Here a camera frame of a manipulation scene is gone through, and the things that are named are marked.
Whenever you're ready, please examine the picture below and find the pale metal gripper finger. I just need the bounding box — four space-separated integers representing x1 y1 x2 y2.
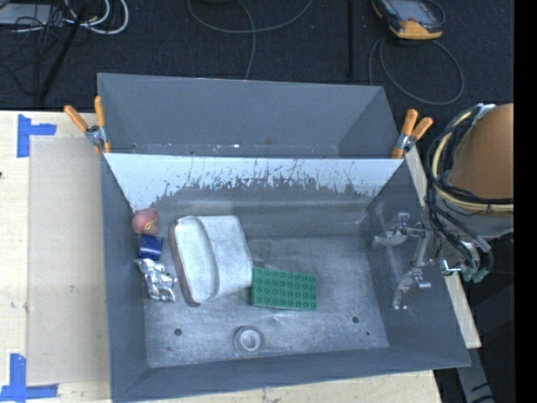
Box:
392 266 433 311
372 212 414 249

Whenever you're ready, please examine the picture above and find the dark green flat studded block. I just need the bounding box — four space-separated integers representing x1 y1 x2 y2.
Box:
251 266 318 311

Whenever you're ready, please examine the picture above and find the grey metal bin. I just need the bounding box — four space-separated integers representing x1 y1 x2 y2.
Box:
96 72 472 403

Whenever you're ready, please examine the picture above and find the clear round glass thing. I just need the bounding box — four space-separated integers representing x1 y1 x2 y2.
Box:
232 325 266 356

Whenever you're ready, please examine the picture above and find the white tub with brown rim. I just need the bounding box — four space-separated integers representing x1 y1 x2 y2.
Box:
168 214 254 308

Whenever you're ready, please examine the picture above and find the crumpled silver foil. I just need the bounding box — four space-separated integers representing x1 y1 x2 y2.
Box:
133 258 179 303

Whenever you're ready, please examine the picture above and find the small blue block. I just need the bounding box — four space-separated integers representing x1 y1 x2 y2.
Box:
138 234 164 261

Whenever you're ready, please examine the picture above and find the red toy peach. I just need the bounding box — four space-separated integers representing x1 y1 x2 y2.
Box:
131 207 160 236

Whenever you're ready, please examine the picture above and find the brown cardboard board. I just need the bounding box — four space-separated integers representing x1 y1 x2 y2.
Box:
25 135 111 388

